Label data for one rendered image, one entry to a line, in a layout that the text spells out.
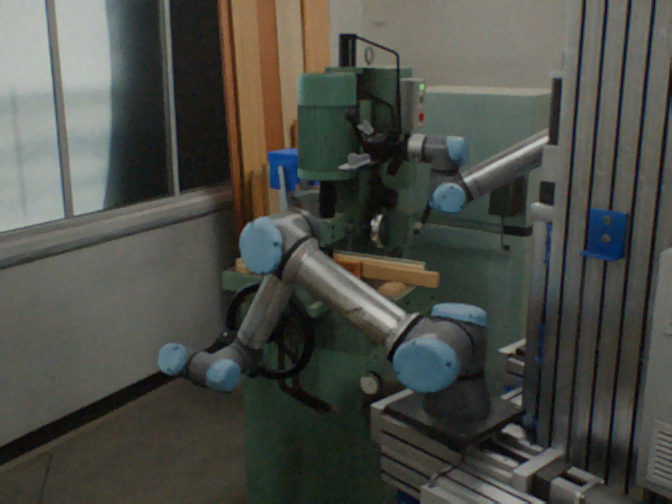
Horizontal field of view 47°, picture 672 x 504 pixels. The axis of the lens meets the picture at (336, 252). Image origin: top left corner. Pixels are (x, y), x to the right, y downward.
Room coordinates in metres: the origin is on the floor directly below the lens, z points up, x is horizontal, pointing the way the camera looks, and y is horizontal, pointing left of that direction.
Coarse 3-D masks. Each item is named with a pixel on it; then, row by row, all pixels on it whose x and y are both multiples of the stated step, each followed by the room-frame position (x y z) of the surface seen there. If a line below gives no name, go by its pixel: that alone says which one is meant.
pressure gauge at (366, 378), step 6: (366, 372) 2.04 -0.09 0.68; (372, 372) 2.03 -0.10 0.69; (360, 378) 2.03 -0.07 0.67; (366, 378) 2.03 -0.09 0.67; (372, 378) 2.02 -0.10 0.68; (378, 378) 2.02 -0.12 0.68; (360, 384) 2.03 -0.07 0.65; (366, 384) 2.03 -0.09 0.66; (372, 384) 2.02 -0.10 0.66; (378, 384) 2.00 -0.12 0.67; (366, 390) 2.02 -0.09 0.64; (372, 390) 2.02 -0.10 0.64; (378, 390) 2.01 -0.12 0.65; (372, 396) 2.04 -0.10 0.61
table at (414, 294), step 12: (228, 276) 2.32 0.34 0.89; (240, 276) 2.30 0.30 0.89; (252, 276) 2.28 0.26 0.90; (228, 288) 2.32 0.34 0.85; (240, 288) 2.30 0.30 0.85; (408, 288) 2.15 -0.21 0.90; (420, 288) 2.20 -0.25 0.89; (396, 300) 2.05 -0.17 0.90; (408, 300) 2.12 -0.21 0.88; (420, 300) 2.20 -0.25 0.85; (312, 312) 2.07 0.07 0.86
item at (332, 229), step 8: (336, 216) 2.36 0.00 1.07; (344, 216) 2.37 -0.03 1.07; (320, 224) 2.30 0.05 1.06; (328, 224) 2.28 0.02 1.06; (336, 224) 2.32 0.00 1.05; (344, 224) 2.37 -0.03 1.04; (328, 232) 2.28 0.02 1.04; (336, 232) 2.32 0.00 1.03; (344, 232) 2.37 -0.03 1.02; (328, 240) 2.28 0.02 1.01; (336, 240) 2.33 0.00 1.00
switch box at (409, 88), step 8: (400, 80) 2.53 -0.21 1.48; (408, 80) 2.51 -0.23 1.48; (416, 80) 2.52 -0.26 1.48; (424, 80) 2.57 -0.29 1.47; (400, 88) 2.52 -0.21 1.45; (408, 88) 2.51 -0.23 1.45; (416, 88) 2.51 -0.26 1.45; (424, 88) 2.57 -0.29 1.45; (408, 96) 2.51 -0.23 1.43; (416, 96) 2.51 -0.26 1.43; (424, 96) 2.57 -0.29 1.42; (408, 104) 2.51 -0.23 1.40; (416, 104) 2.51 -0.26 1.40; (424, 104) 2.58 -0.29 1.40; (408, 112) 2.51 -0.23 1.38; (416, 112) 2.52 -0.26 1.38; (424, 112) 2.58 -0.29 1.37; (408, 120) 2.51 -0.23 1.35; (416, 120) 2.52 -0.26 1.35; (424, 120) 2.58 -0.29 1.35; (408, 128) 2.51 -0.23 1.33; (416, 128) 2.52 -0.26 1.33
